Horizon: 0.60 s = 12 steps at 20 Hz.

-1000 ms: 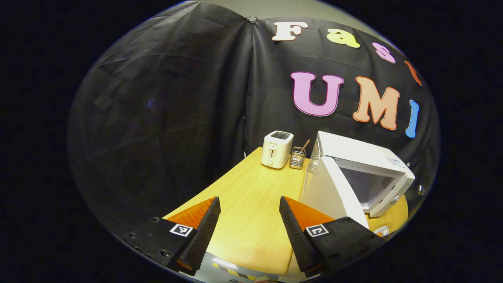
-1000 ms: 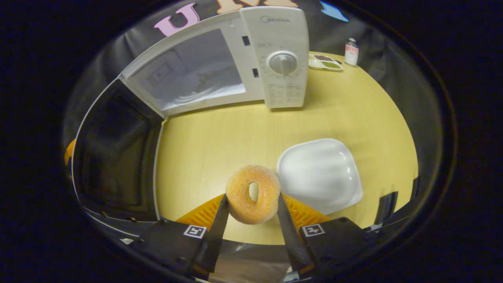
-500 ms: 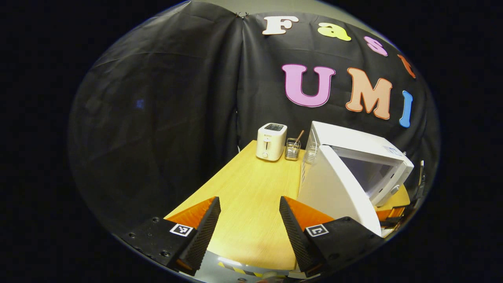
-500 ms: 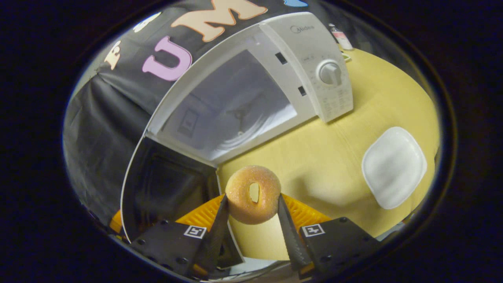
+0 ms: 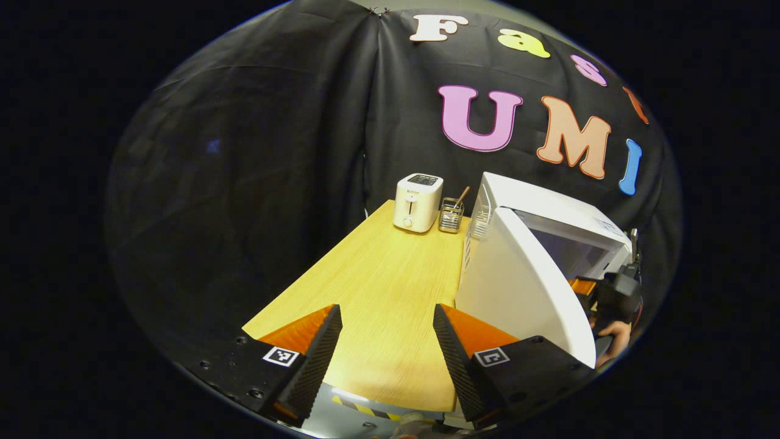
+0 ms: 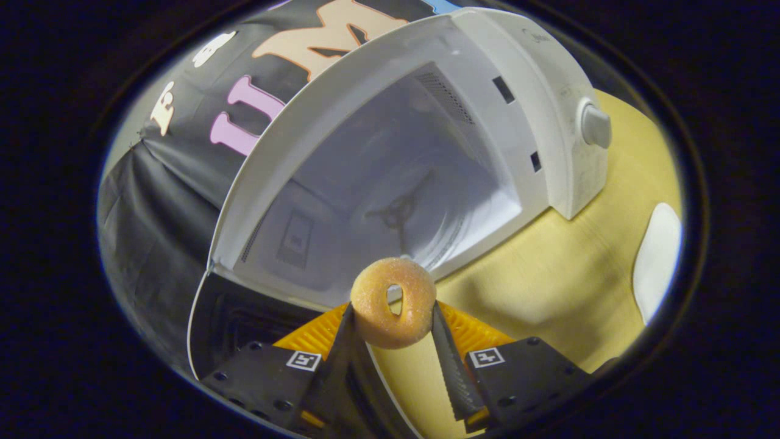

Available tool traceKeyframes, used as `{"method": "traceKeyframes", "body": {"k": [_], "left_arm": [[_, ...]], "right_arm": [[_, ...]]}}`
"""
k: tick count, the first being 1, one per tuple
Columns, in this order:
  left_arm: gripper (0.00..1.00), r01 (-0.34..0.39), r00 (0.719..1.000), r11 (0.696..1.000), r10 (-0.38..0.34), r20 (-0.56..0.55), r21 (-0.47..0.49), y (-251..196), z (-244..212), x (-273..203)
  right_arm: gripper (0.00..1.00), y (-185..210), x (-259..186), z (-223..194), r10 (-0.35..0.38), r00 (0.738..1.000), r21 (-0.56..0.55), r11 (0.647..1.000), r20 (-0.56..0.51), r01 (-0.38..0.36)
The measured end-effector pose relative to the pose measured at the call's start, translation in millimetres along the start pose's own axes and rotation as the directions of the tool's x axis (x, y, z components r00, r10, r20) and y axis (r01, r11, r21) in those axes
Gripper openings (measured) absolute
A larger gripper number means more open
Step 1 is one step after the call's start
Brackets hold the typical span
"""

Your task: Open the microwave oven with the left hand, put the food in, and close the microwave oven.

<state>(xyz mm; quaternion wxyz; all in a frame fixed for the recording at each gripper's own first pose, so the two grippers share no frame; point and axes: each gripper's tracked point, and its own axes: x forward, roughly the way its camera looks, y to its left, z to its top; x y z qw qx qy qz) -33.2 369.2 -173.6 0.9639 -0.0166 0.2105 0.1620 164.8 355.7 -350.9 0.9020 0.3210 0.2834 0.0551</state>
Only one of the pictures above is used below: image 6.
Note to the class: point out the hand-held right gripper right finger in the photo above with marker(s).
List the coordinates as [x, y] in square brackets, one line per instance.
[454, 372]

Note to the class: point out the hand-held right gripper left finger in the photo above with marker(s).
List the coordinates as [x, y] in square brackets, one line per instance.
[335, 378]

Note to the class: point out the black backdrop cloth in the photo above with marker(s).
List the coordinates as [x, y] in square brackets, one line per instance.
[164, 231]

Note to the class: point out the white square plate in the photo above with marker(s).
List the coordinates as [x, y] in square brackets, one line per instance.
[658, 262]

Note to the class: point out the white microwave oven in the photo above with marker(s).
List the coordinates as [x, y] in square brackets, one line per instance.
[378, 152]

